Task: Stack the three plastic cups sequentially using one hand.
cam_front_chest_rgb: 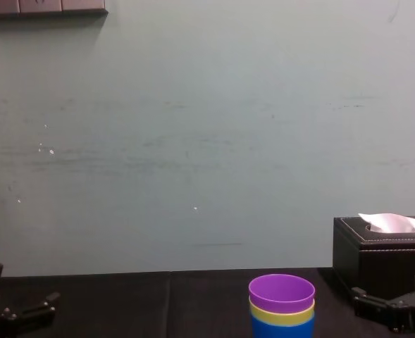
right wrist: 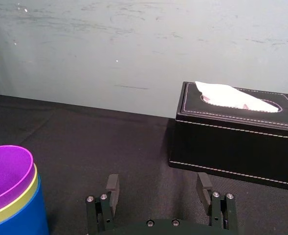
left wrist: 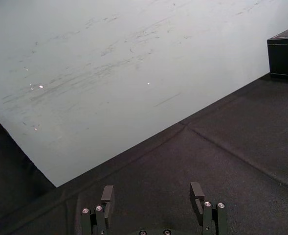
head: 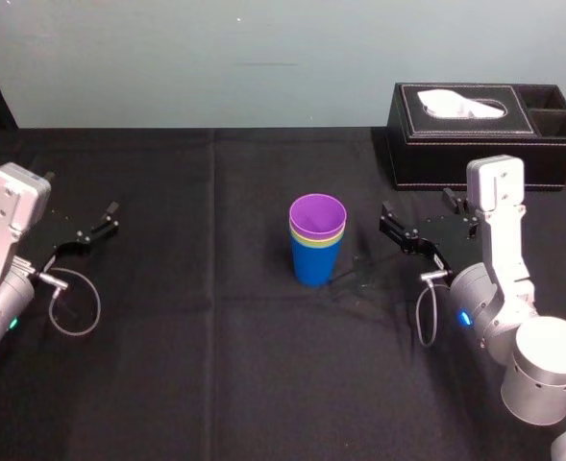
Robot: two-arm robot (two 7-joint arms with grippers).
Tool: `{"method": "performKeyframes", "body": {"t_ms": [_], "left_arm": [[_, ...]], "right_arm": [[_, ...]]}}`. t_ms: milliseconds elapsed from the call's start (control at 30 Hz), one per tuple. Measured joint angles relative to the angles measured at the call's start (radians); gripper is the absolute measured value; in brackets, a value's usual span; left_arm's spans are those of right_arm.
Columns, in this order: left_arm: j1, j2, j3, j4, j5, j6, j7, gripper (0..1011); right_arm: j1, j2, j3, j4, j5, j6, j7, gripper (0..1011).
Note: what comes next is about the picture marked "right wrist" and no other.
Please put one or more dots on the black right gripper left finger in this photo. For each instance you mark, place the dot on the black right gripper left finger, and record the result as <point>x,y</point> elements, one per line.
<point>109,203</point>

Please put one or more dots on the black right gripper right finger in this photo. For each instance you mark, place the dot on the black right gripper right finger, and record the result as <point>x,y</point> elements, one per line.
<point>214,203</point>

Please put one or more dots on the black leather tissue box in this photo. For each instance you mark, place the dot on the black leather tissue box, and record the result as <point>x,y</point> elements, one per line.
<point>231,147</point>

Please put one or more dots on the black table cloth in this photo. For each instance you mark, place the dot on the black table cloth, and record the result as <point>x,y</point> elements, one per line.
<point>85,147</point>

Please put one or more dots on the yellow-green plastic cup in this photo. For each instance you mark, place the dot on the yellow-green plastic cup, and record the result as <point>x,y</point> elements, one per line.
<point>24,195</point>

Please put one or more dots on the blue plastic cup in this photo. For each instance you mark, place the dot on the blue plastic cup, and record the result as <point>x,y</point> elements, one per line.
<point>24,220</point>

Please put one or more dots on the purple plastic cup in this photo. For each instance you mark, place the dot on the purple plastic cup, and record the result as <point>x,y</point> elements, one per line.
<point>6,176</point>

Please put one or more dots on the white tissue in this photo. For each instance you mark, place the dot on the white tissue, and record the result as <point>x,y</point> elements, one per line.
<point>234,98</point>

